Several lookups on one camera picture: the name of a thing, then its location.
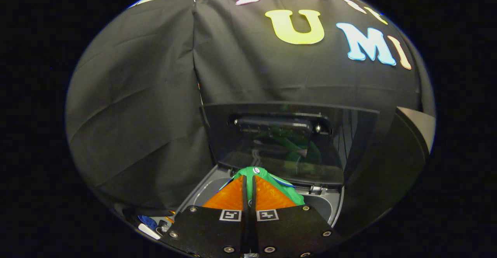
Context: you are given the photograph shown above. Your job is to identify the green polo shirt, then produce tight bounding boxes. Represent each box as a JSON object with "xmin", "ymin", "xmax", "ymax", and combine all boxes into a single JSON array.
[{"xmin": 219, "ymin": 167, "xmax": 305, "ymax": 206}]

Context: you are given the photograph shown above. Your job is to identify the small white object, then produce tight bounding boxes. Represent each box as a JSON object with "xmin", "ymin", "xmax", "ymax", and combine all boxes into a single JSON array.
[{"xmin": 138, "ymin": 223, "xmax": 161, "ymax": 240}]

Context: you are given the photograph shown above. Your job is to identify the black backdrop cloth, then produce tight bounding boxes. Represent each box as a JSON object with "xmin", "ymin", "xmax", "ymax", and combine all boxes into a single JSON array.
[{"xmin": 65, "ymin": 0, "xmax": 427, "ymax": 212}]

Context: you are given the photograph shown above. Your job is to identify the beige cabinet with dark top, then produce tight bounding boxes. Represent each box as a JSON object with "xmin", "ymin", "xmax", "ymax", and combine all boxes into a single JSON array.
[{"xmin": 342, "ymin": 106, "xmax": 436, "ymax": 239}]

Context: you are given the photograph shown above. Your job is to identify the dark glass washing machine lid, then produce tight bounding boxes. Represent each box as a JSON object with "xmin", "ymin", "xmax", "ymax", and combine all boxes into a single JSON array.
[{"xmin": 200, "ymin": 102, "xmax": 379, "ymax": 187}]

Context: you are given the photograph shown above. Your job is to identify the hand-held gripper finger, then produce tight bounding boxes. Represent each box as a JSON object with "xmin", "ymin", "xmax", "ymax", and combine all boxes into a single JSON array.
[
  {"xmin": 160, "ymin": 175, "xmax": 249, "ymax": 258},
  {"xmin": 248, "ymin": 175, "xmax": 344, "ymax": 258}
]

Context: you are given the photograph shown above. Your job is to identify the small blue object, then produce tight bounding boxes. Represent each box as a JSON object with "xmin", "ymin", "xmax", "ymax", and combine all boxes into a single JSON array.
[{"xmin": 138, "ymin": 215, "xmax": 158, "ymax": 231}]

